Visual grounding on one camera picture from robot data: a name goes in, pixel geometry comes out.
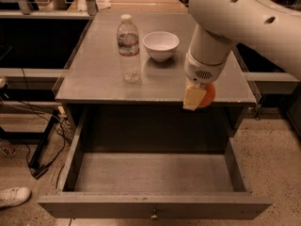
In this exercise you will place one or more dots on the black table leg stand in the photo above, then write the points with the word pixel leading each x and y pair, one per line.
pixel 34 164

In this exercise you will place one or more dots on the white ceramic bowl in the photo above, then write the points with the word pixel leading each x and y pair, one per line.
pixel 161 45

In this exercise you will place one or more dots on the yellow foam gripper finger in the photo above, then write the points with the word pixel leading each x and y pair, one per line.
pixel 194 96

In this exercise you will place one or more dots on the orange fruit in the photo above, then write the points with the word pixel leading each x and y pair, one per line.
pixel 209 96

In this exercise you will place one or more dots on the clear plastic water bottle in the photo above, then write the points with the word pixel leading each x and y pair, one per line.
pixel 129 52

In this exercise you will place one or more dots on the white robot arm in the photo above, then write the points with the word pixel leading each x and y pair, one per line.
pixel 270 29

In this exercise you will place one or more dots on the open grey top drawer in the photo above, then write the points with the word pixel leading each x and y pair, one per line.
pixel 180 185

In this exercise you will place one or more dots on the small metal drawer knob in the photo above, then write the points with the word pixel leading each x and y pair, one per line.
pixel 154 215

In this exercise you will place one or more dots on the white sneaker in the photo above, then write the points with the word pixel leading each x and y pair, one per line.
pixel 14 196

